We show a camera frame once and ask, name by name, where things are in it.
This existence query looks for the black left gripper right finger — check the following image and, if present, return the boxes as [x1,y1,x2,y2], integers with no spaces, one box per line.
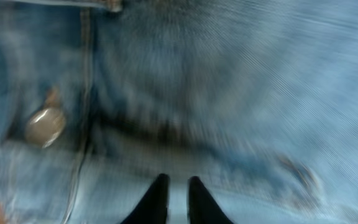
[188,176,233,224]

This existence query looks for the light blue denim jeans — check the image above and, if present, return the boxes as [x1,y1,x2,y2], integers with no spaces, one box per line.
[0,0,358,223]

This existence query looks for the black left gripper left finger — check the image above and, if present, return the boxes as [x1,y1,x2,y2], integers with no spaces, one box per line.
[121,174,170,224]

